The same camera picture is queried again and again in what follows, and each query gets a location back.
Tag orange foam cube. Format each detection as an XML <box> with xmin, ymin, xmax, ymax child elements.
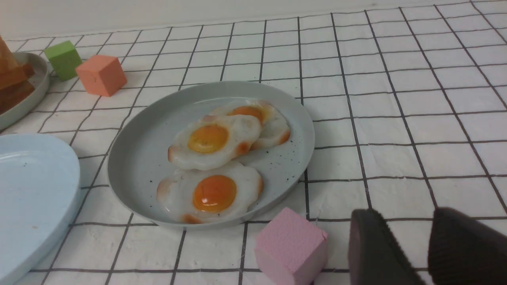
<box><xmin>75</xmin><ymin>55</ymin><xmax>127</xmax><ymax>97</ymax></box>

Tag fried egg front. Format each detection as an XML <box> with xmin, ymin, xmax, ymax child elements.
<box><xmin>157</xmin><ymin>161</ymin><xmax>264</xmax><ymax>224</ymax></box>

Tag toast slice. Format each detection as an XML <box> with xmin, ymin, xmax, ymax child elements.
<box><xmin>0</xmin><ymin>37</ymin><xmax>27</xmax><ymax>90</ymax></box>
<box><xmin>0</xmin><ymin>63</ymin><xmax>34</xmax><ymax>114</ymax></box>

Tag pink foam cube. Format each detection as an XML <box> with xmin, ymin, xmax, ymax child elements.
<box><xmin>254</xmin><ymin>207</ymin><xmax>328</xmax><ymax>285</ymax></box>

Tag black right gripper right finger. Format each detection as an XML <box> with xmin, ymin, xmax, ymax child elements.
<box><xmin>428</xmin><ymin>207</ymin><xmax>507</xmax><ymax>285</ymax></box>

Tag grey speckled plate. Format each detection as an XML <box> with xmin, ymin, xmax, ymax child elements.
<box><xmin>107</xmin><ymin>81</ymin><xmax>315</xmax><ymax>230</ymax></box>

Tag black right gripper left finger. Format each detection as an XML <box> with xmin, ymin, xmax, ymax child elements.
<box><xmin>348</xmin><ymin>209</ymin><xmax>424</xmax><ymax>285</ymax></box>

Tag fried egg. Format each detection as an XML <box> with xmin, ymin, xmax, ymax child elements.
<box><xmin>167</xmin><ymin>115</ymin><xmax>263</xmax><ymax>170</ymax></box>
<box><xmin>209</xmin><ymin>99</ymin><xmax>291</xmax><ymax>150</ymax></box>
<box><xmin>157</xmin><ymin>161</ymin><xmax>264</xmax><ymax>224</ymax></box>

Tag light blue plate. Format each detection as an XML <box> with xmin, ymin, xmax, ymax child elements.
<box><xmin>0</xmin><ymin>133</ymin><xmax>81</xmax><ymax>285</ymax></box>

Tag fried egg back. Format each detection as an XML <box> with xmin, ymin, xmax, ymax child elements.
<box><xmin>209</xmin><ymin>99</ymin><xmax>291</xmax><ymax>150</ymax></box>

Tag green-grey toast plate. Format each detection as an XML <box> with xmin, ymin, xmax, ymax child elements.
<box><xmin>0</xmin><ymin>52</ymin><xmax>50</xmax><ymax>131</ymax></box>

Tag green foam cube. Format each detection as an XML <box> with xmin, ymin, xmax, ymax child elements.
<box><xmin>44</xmin><ymin>40</ymin><xmax>83</xmax><ymax>81</ymax></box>

